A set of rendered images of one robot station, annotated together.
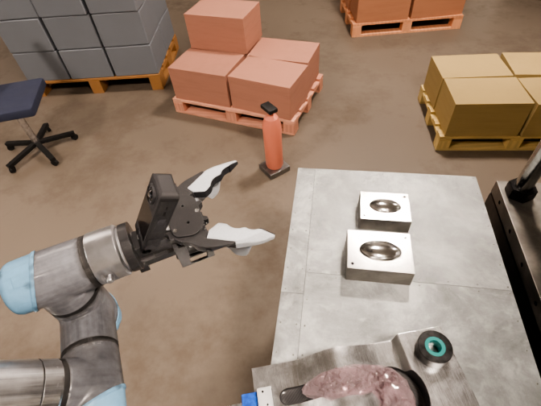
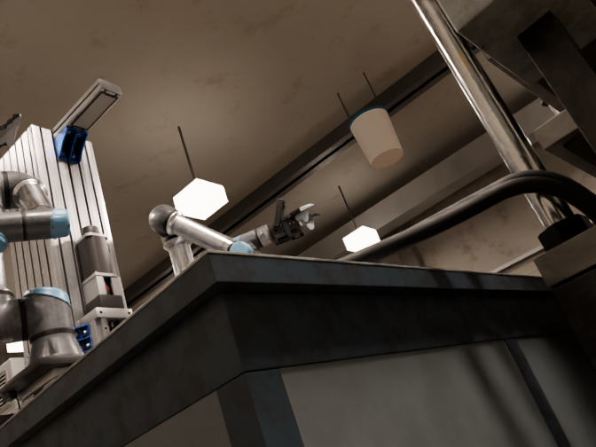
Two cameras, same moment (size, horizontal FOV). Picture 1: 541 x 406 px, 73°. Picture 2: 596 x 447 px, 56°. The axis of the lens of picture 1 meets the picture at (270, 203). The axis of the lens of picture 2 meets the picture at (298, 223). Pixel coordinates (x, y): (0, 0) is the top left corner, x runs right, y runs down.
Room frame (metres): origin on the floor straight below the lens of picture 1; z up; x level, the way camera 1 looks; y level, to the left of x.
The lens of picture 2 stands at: (-1.41, -0.69, 0.55)
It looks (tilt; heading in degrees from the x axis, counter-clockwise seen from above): 24 degrees up; 24
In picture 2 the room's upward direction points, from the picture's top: 21 degrees counter-clockwise
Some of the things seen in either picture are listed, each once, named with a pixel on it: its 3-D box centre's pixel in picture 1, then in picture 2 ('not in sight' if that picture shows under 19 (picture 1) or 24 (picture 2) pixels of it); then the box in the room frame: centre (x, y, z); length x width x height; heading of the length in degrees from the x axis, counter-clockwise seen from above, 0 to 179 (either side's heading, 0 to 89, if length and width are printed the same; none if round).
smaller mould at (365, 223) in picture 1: (383, 211); not in sight; (0.83, -0.40, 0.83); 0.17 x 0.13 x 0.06; 77
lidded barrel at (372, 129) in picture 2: not in sight; (377, 138); (4.68, 0.63, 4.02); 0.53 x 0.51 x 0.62; 85
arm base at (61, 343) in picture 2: not in sight; (55, 353); (-0.42, 0.56, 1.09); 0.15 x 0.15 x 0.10
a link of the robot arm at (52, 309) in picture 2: not in sight; (46, 314); (-0.43, 0.57, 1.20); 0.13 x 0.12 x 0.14; 148
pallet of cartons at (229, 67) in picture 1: (245, 63); not in sight; (2.98, 0.09, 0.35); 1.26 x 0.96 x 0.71; 74
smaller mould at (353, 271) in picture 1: (377, 256); not in sight; (0.64, -0.33, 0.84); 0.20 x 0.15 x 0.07; 77
